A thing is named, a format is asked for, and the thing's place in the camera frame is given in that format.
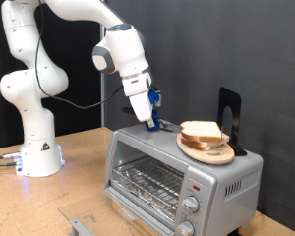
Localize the silver oven knob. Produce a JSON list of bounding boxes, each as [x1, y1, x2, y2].
[[181, 195, 201, 214], [177, 219, 196, 236]]

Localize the black metal bookend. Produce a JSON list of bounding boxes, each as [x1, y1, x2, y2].
[[216, 87, 249, 157]]

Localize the spatula with blue grip block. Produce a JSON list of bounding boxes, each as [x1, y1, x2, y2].
[[122, 106, 183, 134]]

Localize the base cable with metal connector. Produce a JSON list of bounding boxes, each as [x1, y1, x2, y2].
[[0, 150, 23, 160]]

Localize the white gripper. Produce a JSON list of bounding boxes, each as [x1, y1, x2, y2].
[[129, 90, 156, 129]]

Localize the round wooden board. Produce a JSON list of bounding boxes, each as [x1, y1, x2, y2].
[[176, 132, 236, 166]]

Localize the wire oven rack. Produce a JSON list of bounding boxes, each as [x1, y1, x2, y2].
[[111, 156, 185, 217]]

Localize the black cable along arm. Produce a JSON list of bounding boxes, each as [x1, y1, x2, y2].
[[34, 0, 124, 110]]

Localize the aluminium foil tray liner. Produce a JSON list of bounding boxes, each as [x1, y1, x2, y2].
[[116, 181, 177, 221]]

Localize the thin metal wire pin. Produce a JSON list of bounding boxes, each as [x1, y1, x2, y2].
[[207, 126, 226, 156]]

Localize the silver toaster oven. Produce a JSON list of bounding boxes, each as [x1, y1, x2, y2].
[[102, 118, 264, 236]]

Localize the vertical metal pole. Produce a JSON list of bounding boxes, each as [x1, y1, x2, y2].
[[99, 24, 107, 128]]

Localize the glass oven door with handle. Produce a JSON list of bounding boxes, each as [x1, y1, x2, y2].
[[58, 186, 176, 236]]

